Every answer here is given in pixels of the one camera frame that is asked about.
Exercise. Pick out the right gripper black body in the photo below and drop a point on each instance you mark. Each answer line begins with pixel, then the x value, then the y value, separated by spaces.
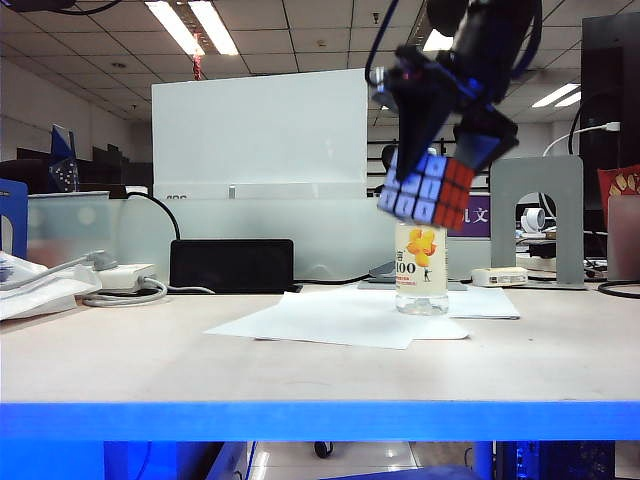
pixel 440 82

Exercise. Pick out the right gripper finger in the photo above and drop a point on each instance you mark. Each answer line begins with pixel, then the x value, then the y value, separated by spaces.
pixel 420 130
pixel 482 150

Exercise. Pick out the Rubik's cube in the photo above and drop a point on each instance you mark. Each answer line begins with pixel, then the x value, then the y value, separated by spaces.
pixel 420 192

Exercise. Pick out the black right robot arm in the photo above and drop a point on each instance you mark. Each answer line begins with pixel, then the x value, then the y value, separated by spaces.
pixel 485 45

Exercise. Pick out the ceiling light panel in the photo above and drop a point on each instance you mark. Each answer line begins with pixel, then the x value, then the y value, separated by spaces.
pixel 190 25
pixel 557 95
pixel 436 42

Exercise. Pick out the black office chair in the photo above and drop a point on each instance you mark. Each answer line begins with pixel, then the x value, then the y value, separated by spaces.
pixel 388 155

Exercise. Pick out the purple sign with white characters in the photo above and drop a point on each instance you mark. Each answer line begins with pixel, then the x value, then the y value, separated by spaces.
pixel 475 222

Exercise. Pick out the small white fan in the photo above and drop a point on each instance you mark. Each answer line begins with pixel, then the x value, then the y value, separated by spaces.
pixel 532 220

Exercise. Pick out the grey metal bookend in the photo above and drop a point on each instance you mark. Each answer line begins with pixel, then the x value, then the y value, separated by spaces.
pixel 570 225

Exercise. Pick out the small white charger box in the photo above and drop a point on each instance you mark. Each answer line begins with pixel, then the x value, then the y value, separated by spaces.
pixel 500 276

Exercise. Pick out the clear bottle with yellow label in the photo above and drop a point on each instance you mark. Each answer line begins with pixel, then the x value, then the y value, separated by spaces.
pixel 421 265

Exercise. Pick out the red patterned cushion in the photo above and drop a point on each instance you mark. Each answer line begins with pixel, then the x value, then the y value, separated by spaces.
pixel 622 182

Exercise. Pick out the black tall cabinet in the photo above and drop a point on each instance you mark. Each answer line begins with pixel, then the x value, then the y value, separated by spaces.
pixel 605 75

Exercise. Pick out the small white paper sheet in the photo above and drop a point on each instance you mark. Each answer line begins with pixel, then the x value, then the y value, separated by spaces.
pixel 482 302

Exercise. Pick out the grey flat pad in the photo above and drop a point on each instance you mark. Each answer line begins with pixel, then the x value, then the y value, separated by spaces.
pixel 380 285

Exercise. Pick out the frosted pink container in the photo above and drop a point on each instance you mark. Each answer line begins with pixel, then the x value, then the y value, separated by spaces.
pixel 625 240

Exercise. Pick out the white board panel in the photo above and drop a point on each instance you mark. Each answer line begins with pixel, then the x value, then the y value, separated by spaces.
pixel 250 140

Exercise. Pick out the large white paper sheet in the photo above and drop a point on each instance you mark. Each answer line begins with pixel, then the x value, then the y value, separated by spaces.
pixel 340 320

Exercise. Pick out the black rectangular case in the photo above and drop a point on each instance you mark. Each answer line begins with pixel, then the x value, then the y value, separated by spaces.
pixel 230 265

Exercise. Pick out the red hanging ornament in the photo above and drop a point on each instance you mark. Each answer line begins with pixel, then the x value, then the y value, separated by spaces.
pixel 198 55

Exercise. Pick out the white power adapter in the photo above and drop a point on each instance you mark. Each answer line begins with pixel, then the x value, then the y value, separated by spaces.
pixel 125 274

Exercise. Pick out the black caster wheel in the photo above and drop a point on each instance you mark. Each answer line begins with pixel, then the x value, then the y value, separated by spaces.
pixel 323 450

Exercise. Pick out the frosted desk partition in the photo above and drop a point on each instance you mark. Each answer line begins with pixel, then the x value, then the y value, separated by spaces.
pixel 75 225

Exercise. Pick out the blue crystal trophy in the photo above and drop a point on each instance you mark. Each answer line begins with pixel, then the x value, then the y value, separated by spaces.
pixel 62 160

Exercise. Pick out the blue metal bookend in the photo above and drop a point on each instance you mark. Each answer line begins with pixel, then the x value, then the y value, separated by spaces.
pixel 15 200

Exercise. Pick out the white plastic bag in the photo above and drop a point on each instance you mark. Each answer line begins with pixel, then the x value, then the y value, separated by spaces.
pixel 35 295

